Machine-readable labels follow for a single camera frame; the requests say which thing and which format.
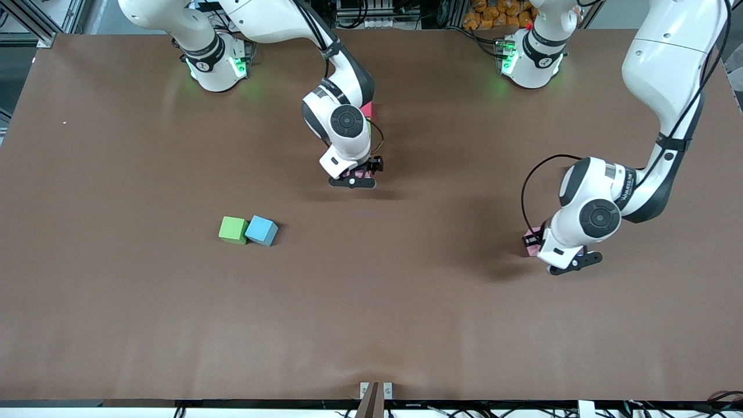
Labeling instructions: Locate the blue foam cube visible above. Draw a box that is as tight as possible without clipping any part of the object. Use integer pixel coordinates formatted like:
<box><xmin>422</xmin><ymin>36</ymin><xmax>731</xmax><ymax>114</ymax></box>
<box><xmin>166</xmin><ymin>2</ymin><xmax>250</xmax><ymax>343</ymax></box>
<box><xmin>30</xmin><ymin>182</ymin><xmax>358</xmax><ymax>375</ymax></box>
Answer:
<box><xmin>244</xmin><ymin>215</ymin><xmax>279</xmax><ymax>247</ymax></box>

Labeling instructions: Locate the bag of orange fruit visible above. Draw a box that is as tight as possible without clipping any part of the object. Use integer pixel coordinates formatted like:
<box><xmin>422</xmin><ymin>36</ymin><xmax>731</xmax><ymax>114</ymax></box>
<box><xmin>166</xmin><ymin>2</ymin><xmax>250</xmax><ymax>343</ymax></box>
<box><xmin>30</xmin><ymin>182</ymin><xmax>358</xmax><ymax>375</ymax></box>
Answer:
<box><xmin>463</xmin><ymin>0</ymin><xmax>538</xmax><ymax>30</ymax></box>

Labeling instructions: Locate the metal equipment rack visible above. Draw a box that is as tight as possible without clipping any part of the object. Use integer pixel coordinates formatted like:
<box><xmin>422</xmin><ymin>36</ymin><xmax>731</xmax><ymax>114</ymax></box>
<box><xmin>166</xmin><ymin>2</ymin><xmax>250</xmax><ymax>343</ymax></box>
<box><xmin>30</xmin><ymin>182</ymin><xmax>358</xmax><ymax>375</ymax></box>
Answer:
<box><xmin>336</xmin><ymin>0</ymin><xmax>407</xmax><ymax>30</ymax></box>

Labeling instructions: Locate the small metal bracket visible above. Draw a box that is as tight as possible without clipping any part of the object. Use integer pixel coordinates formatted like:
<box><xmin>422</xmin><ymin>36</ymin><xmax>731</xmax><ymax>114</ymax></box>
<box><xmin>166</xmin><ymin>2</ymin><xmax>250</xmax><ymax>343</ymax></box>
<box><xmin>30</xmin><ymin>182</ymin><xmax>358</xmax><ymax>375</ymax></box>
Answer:
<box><xmin>360</xmin><ymin>381</ymin><xmax>393</xmax><ymax>400</ymax></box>

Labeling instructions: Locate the green foam cube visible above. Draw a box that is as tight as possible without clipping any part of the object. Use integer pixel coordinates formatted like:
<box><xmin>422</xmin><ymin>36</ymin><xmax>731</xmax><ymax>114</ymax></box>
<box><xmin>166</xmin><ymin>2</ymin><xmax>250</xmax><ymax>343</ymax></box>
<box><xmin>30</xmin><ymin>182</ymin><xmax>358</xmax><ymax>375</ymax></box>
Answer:
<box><xmin>218</xmin><ymin>216</ymin><xmax>249</xmax><ymax>245</ymax></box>

